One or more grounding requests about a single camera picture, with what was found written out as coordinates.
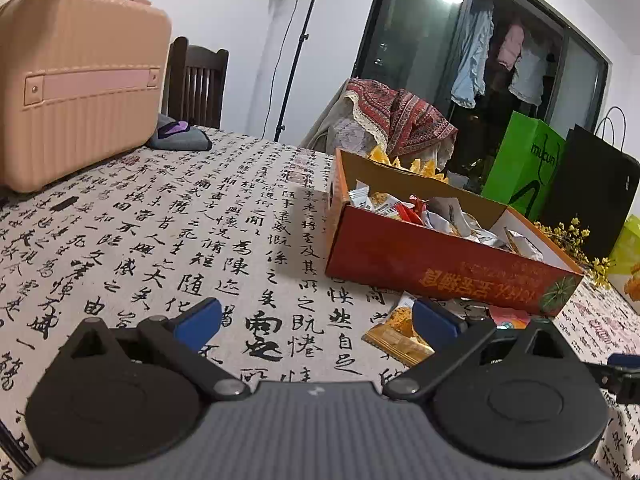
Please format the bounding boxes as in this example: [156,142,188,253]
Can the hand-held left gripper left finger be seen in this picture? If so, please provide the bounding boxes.
[67,297,252,403]

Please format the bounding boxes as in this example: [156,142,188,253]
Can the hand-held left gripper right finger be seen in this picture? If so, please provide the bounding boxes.
[381,296,568,403]

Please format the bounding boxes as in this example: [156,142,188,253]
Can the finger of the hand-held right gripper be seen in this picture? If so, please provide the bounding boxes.
[587,352,640,407]

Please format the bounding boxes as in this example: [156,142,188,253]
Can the orange chip snack packet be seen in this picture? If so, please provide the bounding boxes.
[362,292,437,367]

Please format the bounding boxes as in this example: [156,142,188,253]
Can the red cardboard box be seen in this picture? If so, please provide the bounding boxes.
[325,147,585,317]

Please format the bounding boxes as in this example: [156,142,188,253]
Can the red white snack packet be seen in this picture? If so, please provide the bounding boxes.
[487,305,532,331]

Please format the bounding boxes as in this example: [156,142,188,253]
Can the silver foil snack packet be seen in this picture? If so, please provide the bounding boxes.
[504,226,545,262]

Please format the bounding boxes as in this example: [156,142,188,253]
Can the grey white snack packet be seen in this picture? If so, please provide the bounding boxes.
[348,185,375,211]

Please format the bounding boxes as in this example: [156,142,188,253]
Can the yellow-green bag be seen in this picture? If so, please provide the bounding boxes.
[605,214,640,313]

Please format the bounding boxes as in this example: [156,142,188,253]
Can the yellow flower branch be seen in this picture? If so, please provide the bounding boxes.
[534,217,616,291]

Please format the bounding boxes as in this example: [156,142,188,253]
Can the green paper bag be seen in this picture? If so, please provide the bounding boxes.
[480,111,568,222]

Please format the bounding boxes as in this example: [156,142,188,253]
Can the black paper bag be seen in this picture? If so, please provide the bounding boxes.
[537,106,640,266]

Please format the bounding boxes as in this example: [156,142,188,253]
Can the orange artificial flowers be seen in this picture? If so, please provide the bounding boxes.
[367,145,451,186]

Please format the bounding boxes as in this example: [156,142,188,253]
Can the grey purple pouch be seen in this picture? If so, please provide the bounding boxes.
[148,114,212,152]

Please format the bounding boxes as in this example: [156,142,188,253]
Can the red patterned cloth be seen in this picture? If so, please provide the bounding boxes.
[346,77,459,161]

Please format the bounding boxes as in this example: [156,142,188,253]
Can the dark wooden chair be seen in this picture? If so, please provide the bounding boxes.
[161,36,230,130]

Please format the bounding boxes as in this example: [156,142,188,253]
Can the pink hard-shell suitcase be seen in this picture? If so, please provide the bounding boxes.
[0,0,173,194]

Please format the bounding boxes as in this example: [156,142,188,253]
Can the white hanging garment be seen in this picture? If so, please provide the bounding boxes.
[507,35,548,107]

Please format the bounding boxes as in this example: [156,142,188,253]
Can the light blue hanging garment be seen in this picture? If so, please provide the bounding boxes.
[450,7,496,109]

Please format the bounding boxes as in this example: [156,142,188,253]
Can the dark glass sliding door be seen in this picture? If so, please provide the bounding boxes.
[352,0,613,171]

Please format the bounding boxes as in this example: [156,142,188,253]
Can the pink hanging garment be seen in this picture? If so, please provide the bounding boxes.
[497,22,526,72]

